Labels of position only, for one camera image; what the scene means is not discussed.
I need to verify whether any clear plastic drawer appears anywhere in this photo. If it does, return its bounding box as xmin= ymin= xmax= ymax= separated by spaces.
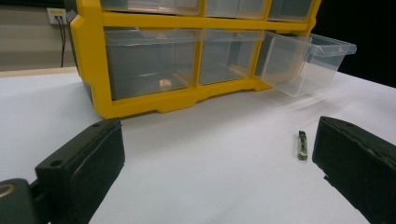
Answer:
xmin=100 ymin=0 xmax=204 ymax=17
xmin=104 ymin=27 xmax=202 ymax=101
xmin=198 ymin=28 xmax=265 ymax=86
xmin=254 ymin=30 xmax=358 ymax=98
xmin=205 ymin=0 xmax=269 ymax=20

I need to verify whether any black cable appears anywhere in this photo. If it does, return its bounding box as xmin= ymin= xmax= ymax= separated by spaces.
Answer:
xmin=54 ymin=15 xmax=67 ymax=68

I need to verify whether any small green glass tube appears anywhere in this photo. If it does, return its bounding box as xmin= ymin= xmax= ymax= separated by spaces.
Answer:
xmin=294 ymin=130 xmax=309 ymax=161

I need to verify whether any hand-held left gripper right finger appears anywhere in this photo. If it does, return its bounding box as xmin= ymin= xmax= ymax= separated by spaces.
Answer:
xmin=312 ymin=116 xmax=396 ymax=224

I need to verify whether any white wall socket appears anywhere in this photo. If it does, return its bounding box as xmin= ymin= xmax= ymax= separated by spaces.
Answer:
xmin=46 ymin=7 xmax=68 ymax=26

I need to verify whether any yellow drawer cabinet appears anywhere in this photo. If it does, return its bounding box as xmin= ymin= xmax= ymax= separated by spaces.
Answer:
xmin=68 ymin=0 xmax=322 ymax=120

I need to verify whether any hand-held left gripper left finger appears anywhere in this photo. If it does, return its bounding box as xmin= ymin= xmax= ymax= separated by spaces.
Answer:
xmin=35 ymin=118 xmax=126 ymax=224

